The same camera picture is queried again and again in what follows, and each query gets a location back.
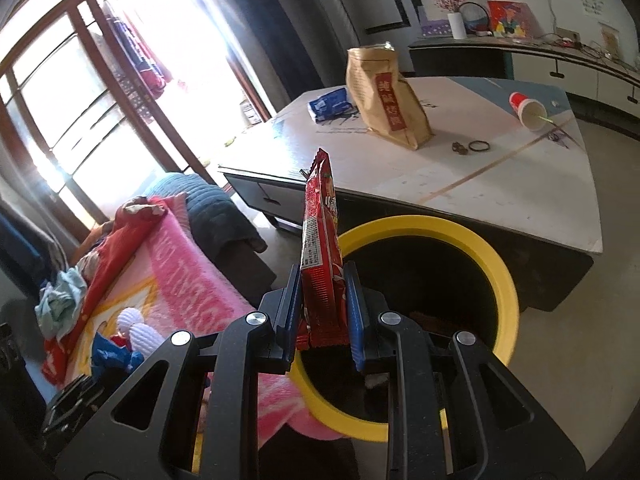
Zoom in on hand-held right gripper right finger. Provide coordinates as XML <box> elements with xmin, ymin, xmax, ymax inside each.
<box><xmin>342</xmin><ymin>260</ymin><xmax>586</xmax><ymax>480</ymax></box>

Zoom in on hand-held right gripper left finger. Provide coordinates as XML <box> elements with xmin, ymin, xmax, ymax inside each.
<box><xmin>55</xmin><ymin>262</ymin><xmax>303</xmax><ymax>480</ymax></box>

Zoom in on red snack packet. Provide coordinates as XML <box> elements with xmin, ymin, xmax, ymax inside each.
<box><xmin>295</xmin><ymin>147</ymin><xmax>350</xmax><ymax>351</ymax></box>

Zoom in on blue plastic bag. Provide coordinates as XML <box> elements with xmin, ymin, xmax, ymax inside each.
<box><xmin>90</xmin><ymin>332</ymin><xmax>146</xmax><ymax>376</ymax></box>

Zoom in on black yellow-rimmed trash bin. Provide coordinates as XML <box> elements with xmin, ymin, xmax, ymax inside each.
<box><xmin>290</xmin><ymin>215</ymin><xmax>521</xmax><ymax>443</ymax></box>

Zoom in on pink cartoon blanket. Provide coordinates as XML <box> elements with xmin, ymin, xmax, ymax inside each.
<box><xmin>42</xmin><ymin>205</ymin><xmax>346</xmax><ymax>441</ymax></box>

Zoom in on light blue clothes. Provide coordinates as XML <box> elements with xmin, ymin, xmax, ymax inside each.
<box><xmin>35</xmin><ymin>267</ymin><xmax>91</xmax><ymax>341</ymax></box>

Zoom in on dark blue quilted cushion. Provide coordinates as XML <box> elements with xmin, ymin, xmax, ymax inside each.
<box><xmin>142</xmin><ymin>172</ymin><xmax>268</xmax><ymax>256</ymax></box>

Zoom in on white coffee table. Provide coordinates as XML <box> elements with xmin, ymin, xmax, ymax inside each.
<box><xmin>217</xmin><ymin>77</ymin><xmax>603</xmax><ymax>313</ymax></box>

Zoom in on red quilt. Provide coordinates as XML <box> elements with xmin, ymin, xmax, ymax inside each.
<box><xmin>42</xmin><ymin>195</ymin><xmax>173</xmax><ymax>386</ymax></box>

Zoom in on grey and blue curtain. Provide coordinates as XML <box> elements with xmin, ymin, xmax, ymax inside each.
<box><xmin>200</xmin><ymin>0</ymin><xmax>311</xmax><ymax>111</ymax></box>
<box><xmin>0</xmin><ymin>175</ymin><xmax>66</xmax><ymax>306</ymax></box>

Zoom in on blue tissue pack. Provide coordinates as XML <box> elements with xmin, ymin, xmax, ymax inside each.
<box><xmin>307</xmin><ymin>86</ymin><xmax>358</xmax><ymax>123</ymax></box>

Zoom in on brown paper bag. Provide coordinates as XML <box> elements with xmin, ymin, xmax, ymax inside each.
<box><xmin>346</xmin><ymin>44</ymin><xmax>435</xmax><ymax>152</ymax></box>

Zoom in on red paper cup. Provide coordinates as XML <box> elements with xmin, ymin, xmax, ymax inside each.
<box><xmin>508</xmin><ymin>91</ymin><xmax>548</xmax><ymax>132</ymax></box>

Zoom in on hanging laundry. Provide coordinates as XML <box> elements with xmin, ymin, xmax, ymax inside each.
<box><xmin>102</xmin><ymin>0</ymin><xmax>168</xmax><ymax>121</ymax></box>

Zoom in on purple card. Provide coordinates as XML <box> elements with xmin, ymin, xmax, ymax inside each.
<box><xmin>419</xmin><ymin>15</ymin><xmax>451</xmax><ymax>37</ymax></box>

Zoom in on white vase with red flowers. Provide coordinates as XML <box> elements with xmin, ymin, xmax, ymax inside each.
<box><xmin>430</xmin><ymin>0</ymin><xmax>473</xmax><ymax>41</ymax></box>

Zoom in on grey standing air conditioner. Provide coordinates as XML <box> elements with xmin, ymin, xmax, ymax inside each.
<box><xmin>295</xmin><ymin>0</ymin><xmax>368</xmax><ymax>96</ymax></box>

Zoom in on round black-framed ornament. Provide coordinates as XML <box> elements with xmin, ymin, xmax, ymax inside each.
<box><xmin>457</xmin><ymin>1</ymin><xmax>490</xmax><ymax>36</ymax></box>

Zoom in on tv cabinet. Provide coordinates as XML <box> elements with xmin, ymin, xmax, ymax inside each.
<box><xmin>409</xmin><ymin>35</ymin><xmax>640</xmax><ymax>138</ymax></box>

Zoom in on red framed picture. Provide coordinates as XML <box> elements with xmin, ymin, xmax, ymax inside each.
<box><xmin>487</xmin><ymin>0</ymin><xmax>536</xmax><ymax>39</ymax></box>

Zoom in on brown balcony door frame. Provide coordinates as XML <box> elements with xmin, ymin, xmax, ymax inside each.
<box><xmin>0</xmin><ymin>0</ymin><xmax>281</xmax><ymax>241</ymax></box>

